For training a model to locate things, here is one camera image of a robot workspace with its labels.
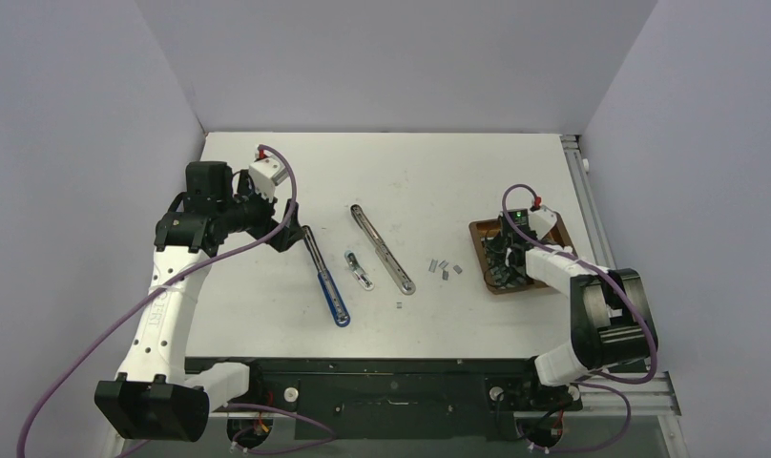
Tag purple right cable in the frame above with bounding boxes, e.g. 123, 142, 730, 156
500, 183, 659, 455

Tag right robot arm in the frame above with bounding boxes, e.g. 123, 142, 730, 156
490, 206, 657, 408

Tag blue stapler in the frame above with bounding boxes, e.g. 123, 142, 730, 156
302, 225, 351, 327

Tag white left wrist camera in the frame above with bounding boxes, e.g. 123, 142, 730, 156
247, 156, 289, 203

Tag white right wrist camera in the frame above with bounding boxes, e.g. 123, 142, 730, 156
529, 205, 559, 239

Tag light blue staple box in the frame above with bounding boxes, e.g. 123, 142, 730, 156
344, 250, 374, 291

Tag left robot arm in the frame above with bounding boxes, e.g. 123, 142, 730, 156
94, 156, 302, 442

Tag brown plastic divided tray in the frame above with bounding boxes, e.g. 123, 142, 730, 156
469, 219, 547, 295

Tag pile of grey staples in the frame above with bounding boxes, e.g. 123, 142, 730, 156
483, 236, 526, 289

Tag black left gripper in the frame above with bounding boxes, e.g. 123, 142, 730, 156
217, 172, 303, 251

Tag silver black stapler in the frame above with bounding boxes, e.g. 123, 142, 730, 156
350, 204, 416, 296

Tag aluminium frame rail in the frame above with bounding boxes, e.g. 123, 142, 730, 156
110, 134, 684, 421

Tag purple cable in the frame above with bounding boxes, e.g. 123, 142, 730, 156
500, 183, 659, 455
15, 143, 336, 458

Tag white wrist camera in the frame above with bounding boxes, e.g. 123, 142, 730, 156
529, 205, 559, 239
247, 156, 289, 203

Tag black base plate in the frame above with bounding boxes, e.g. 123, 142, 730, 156
215, 358, 592, 441

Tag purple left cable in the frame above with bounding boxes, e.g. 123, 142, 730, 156
15, 143, 336, 458

